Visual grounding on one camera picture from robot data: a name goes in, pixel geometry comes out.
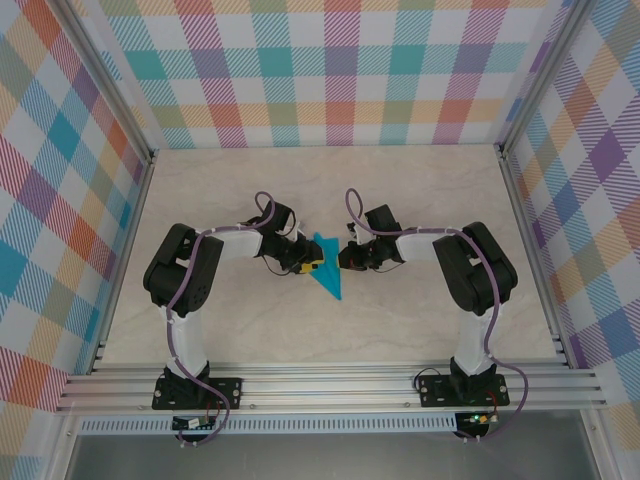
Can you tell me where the right base thin black wire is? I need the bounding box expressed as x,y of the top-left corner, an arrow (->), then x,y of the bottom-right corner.
413,367 -> 444,396

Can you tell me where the slotted white cable duct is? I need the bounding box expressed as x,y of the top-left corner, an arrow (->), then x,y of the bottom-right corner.
78,413 -> 459,435

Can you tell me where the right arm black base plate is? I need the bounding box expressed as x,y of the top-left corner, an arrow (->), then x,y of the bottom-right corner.
417,373 -> 510,409

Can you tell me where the aluminium side rail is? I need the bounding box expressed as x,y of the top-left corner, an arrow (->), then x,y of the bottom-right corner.
494,144 -> 571,369
87,149 -> 160,375

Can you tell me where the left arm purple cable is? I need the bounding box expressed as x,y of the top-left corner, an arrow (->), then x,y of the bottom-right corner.
164,190 -> 279,448

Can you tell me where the left gripper thin black wire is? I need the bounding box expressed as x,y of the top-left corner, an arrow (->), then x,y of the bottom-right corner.
264,257 -> 296,277

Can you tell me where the aluminium mounting rail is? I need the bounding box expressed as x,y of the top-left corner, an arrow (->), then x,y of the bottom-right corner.
55,362 -> 609,414

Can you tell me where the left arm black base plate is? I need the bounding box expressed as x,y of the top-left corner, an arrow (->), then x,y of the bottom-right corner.
152,375 -> 245,411

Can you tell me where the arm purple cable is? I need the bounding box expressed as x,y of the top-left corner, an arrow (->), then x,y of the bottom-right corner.
164,190 -> 279,448
345,187 -> 530,444

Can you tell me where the aluminium frame post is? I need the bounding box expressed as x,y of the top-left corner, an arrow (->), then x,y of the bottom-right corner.
494,0 -> 594,159
53,0 -> 157,166

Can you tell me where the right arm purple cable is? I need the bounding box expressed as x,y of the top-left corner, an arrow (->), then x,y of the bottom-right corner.
345,187 -> 530,444

